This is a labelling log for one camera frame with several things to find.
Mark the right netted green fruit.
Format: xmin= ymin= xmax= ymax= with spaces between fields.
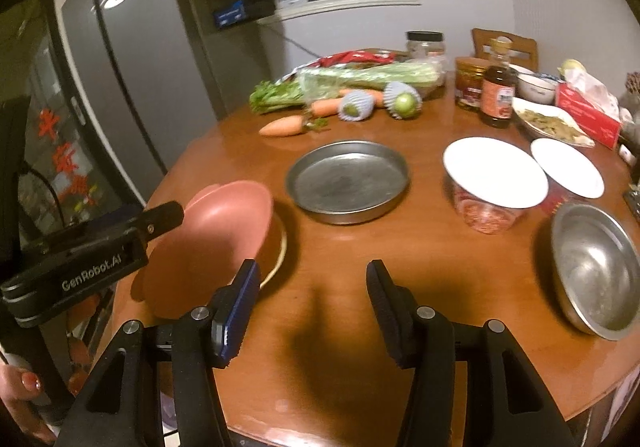
xmin=383 ymin=81 xmax=422 ymax=120

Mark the red snack bag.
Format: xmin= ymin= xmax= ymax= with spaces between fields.
xmin=279 ymin=48 xmax=406 ymax=82

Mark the clear jar black lid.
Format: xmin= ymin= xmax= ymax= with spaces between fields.
xmin=406 ymin=30 xmax=446 ymax=72

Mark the netted green fruit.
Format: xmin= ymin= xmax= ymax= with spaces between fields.
xmin=338 ymin=93 xmax=375 ymax=122
xmin=383 ymin=81 xmax=422 ymax=120

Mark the rear carrot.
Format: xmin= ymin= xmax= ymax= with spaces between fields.
xmin=338 ymin=89 xmax=384 ymax=108

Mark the large instant noodle bowl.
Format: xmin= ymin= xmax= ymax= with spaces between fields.
xmin=442 ymin=136 xmax=549 ymax=235

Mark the white ceramic bowl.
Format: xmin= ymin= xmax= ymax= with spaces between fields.
xmin=516 ymin=74 xmax=559 ymax=105

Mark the smartphone in clear case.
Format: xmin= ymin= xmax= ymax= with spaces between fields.
xmin=623 ymin=185 xmax=640 ymax=222

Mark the round metal pan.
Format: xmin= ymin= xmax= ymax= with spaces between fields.
xmin=285 ymin=140 xmax=410 ymax=225

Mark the blue box on shelf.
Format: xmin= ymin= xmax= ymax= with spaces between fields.
xmin=213 ymin=0 xmax=247 ymax=29

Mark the person's left hand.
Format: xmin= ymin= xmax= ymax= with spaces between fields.
xmin=1 ymin=363 xmax=56 ymax=446

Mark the yellow tape roll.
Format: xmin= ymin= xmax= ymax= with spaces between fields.
xmin=558 ymin=58 xmax=586 ymax=79

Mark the white plate of vegetables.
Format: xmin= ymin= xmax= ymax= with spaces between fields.
xmin=512 ymin=97 xmax=596 ymax=148

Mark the pink crab shaped plate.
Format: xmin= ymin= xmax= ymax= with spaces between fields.
xmin=130 ymin=181 xmax=274 ymax=319

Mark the carrot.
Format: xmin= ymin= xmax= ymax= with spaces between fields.
xmin=259 ymin=115 xmax=328 ymax=137
xmin=338 ymin=89 xmax=384 ymax=108
xmin=309 ymin=97 xmax=343 ymax=118

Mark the middle carrot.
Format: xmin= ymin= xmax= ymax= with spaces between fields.
xmin=309 ymin=97 xmax=343 ymax=118

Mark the stainless steel bowl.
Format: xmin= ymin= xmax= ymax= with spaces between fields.
xmin=550 ymin=201 xmax=639 ymax=342

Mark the left netted green fruit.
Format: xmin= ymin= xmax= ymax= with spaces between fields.
xmin=338 ymin=93 xmax=375 ymax=122

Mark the carrot in front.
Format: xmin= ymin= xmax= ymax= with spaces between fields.
xmin=259 ymin=115 xmax=328 ymax=137

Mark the yellow shell shaped plate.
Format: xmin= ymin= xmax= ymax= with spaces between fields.
xmin=256 ymin=212 xmax=288 ymax=288

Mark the black cable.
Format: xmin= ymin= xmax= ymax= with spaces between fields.
xmin=19 ymin=161 xmax=68 ymax=228

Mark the red sauce jar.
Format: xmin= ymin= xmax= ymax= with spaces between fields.
xmin=454 ymin=57 xmax=490 ymax=111

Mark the grey refrigerator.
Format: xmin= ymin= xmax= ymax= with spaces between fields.
xmin=43 ymin=0 xmax=227 ymax=204

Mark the small instant noodle bowl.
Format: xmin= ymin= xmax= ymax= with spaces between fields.
xmin=530 ymin=138 xmax=605 ymax=214

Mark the red white patterned ornament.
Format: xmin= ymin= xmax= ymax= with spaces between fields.
xmin=625 ymin=71 xmax=640 ymax=95

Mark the bagged celery bunch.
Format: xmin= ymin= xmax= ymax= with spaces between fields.
xmin=248 ymin=59 xmax=446 ymax=115

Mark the red tissue box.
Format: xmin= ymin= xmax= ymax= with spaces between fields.
xmin=555 ymin=68 xmax=622 ymax=149

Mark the dark soy sauce bottle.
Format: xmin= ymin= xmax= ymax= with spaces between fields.
xmin=480 ymin=40 xmax=518 ymax=129

